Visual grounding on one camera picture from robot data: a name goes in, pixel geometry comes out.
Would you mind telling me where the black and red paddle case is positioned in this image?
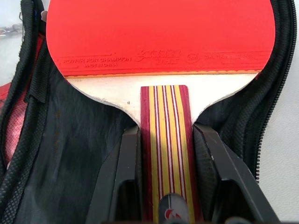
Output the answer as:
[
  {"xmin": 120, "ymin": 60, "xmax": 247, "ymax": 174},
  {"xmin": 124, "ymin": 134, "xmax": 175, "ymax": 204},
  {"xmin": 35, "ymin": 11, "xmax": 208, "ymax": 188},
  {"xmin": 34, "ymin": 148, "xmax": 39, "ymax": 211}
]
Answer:
[{"xmin": 0, "ymin": 0, "xmax": 299, "ymax": 224}]

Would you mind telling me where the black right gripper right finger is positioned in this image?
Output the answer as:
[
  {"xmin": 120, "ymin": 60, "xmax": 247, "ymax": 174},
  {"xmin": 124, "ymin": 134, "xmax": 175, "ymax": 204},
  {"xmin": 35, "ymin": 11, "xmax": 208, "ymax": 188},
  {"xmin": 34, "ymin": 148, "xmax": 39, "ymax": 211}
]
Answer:
[{"xmin": 192, "ymin": 122, "xmax": 281, "ymax": 224}]

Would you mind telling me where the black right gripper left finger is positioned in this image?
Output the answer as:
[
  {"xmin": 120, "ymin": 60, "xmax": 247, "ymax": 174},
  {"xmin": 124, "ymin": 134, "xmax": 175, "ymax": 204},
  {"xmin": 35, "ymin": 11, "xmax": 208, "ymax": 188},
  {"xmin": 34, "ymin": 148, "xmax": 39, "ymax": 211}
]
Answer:
[{"xmin": 85, "ymin": 127, "xmax": 143, "ymax": 224}]

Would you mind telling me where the metal zipper pull keychain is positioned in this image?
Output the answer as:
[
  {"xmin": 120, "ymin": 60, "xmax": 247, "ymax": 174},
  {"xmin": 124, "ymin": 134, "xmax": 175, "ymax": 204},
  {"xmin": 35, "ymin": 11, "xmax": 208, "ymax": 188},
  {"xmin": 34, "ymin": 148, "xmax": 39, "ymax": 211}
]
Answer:
[{"xmin": 0, "ymin": 23, "xmax": 23, "ymax": 37}]

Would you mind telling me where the red table tennis paddle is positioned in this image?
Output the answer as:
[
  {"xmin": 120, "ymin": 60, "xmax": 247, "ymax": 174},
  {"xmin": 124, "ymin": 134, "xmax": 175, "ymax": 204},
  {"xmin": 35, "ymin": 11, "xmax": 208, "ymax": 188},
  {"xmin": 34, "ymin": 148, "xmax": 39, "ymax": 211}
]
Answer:
[{"xmin": 46, "ymin": 0, "xmax": 278, "ymax": 224}]

